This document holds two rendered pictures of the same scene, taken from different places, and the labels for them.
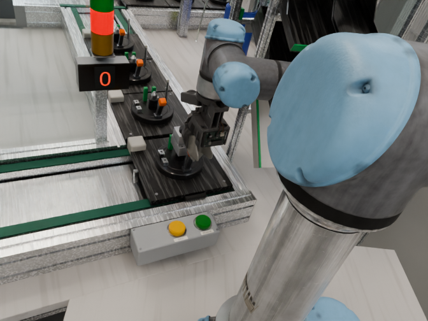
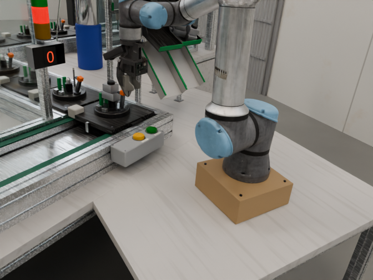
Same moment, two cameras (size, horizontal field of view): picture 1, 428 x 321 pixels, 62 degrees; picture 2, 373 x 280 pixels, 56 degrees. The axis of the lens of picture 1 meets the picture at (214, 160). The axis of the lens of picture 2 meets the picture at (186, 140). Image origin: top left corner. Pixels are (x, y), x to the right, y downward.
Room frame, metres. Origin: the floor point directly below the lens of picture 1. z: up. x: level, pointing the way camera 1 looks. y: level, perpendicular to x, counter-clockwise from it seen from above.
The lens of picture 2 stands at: (-0.51, 0.32, 1.53)
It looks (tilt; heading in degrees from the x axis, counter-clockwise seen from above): 28 degrees down; 337
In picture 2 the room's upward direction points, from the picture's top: 5 degrees clockwise
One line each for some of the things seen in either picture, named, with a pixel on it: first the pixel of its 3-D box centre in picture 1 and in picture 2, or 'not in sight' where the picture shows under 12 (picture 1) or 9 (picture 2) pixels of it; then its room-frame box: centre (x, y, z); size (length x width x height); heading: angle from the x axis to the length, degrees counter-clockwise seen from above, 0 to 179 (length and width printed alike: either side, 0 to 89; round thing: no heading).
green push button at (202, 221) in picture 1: (202, 222); (151, 130); (0.59, -0.01, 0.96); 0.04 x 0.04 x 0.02
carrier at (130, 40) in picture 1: (116, 35); not in sight; (1.39, 0.52, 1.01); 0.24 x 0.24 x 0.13; 34
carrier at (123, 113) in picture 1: (153, 101); (68, 85); (0.98, 0.24, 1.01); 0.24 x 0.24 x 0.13; 34
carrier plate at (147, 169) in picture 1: (178, 165); (112, 113); (0.77, 0.10, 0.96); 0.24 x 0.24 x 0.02; 34
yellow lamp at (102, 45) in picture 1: (102, 41); (42, 30); (0.76, 0.32, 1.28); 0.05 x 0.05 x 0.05
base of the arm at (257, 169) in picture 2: not in sight; (248, 156); (0.29, -0.24, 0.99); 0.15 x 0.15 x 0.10
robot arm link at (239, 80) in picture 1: (241, 77); (152, 14); (0.60, -0.01, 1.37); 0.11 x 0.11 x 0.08; 20
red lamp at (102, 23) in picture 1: (102, 20); (40, 14); (0.76, 0.32, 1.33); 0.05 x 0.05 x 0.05
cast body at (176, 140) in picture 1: (181, 136); (109, 89); (0.78, 0.10, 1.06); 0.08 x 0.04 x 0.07; 34
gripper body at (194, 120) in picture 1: (209, 117); (131, 57); (0.69, 0.04, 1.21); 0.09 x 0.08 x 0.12; 34
